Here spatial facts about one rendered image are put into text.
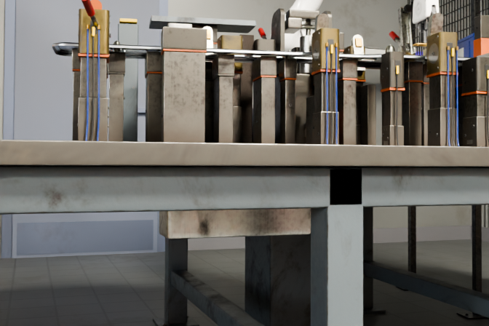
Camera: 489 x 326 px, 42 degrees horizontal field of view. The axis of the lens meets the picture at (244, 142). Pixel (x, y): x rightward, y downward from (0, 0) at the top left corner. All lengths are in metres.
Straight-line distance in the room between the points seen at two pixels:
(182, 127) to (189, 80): 0.13
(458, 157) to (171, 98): 0.79
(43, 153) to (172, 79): 0.74
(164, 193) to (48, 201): 0.19
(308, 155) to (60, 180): 0.44
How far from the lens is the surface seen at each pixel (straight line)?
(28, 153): 1.07
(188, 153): 1.10
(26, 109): 4.69
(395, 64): 1.93
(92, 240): 4.73
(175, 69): 1.75
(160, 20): 2.26
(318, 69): 1.85
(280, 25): 2.20
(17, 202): 1.11
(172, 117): 1.74
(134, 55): 2.05
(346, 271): 1.27
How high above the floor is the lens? 0.67
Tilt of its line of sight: 2 degrees up
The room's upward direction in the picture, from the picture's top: straight up
